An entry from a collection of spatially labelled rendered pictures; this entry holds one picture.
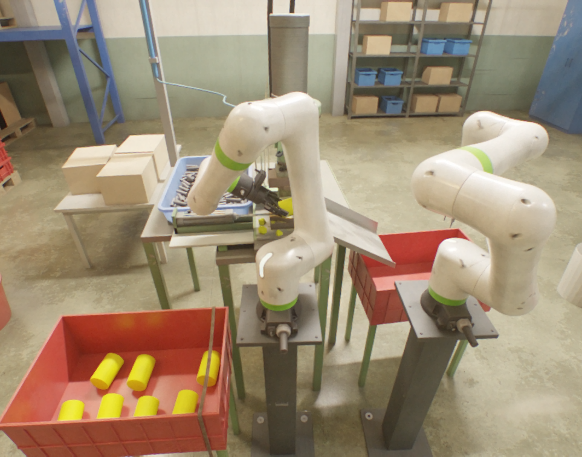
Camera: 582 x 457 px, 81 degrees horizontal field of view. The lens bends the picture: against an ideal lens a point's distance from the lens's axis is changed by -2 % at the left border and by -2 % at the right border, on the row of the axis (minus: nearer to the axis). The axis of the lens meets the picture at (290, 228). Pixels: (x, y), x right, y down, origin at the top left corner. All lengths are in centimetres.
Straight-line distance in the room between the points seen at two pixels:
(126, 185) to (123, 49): 431
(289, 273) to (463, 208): 49
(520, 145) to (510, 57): 697
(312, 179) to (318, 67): 563
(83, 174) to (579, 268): 354
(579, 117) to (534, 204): 660
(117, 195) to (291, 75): 182
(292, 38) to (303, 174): 41
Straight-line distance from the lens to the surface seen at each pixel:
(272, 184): 130
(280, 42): 117
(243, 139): 87
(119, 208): 274
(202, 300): 258
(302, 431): 196
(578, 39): 741
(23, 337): 285
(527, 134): 112
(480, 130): 119
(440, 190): 76
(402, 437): 188
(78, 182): 299
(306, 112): 97
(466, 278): 111
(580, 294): 312
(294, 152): 99
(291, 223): 139
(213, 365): 136
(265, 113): 88
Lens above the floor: 178
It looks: 34 degrees down
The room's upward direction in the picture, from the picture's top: straight up
